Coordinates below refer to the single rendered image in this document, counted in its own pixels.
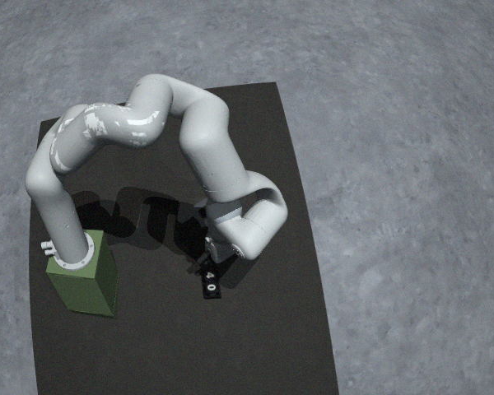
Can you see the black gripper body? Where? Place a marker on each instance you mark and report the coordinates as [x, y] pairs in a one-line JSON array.
[[218, 252]]

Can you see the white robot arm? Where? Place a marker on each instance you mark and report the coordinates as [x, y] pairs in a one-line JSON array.
[[203, 141]]

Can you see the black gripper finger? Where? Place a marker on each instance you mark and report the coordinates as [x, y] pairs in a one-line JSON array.
[[206, 259]]

